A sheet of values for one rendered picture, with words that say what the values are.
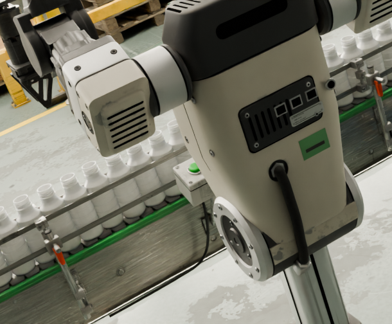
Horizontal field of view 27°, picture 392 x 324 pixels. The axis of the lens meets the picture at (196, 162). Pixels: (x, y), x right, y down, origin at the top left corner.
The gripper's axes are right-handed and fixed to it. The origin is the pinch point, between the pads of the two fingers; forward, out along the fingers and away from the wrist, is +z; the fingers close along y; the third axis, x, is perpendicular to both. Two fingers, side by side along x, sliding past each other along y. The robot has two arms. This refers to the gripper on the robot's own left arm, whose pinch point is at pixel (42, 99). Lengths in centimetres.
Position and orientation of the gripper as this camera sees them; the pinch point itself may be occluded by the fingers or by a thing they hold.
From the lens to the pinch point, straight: 168.8
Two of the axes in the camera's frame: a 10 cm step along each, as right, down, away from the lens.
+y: 4.2, 2.7, -8.7
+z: 3.0, 8.6, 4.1
